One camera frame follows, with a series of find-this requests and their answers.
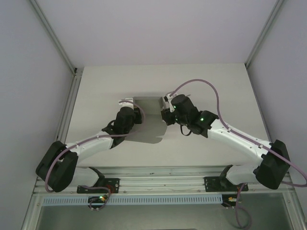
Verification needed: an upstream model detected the grey cloth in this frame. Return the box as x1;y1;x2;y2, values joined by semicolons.
124;96;169;146

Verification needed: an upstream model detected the left controller board with LEDs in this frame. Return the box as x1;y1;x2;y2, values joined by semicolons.
87;195;109;208

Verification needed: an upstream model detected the right controller board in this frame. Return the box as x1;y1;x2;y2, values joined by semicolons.
221;195;243;208

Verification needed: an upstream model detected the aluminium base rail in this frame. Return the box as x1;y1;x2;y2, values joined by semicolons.
33;164;295;195

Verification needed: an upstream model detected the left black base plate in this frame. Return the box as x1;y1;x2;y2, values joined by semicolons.
76;178;121;194

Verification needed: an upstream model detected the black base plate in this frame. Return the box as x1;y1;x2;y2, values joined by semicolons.
76;178;121;194
203;176;249;193

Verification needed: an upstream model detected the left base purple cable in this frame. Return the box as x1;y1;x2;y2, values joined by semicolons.
78;184;114;212

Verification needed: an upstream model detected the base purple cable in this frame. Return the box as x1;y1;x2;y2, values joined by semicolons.
78;184;114;212
233;182;253;228

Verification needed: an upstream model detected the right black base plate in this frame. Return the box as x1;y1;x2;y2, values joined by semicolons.
203;176;249;193

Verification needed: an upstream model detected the light blue slotted cable duct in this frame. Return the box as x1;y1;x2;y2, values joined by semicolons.
42;194;223;207

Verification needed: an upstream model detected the left aluminium frame post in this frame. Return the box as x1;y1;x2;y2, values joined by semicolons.
29;0;83;170

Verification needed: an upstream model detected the aluminium frame post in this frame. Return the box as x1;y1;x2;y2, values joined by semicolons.
29;0;83;170
244;0;292;174

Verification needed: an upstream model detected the right aluminium frame post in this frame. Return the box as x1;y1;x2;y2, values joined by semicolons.
244;0;292;174

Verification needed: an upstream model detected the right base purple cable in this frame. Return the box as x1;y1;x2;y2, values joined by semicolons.
233;182;253;228

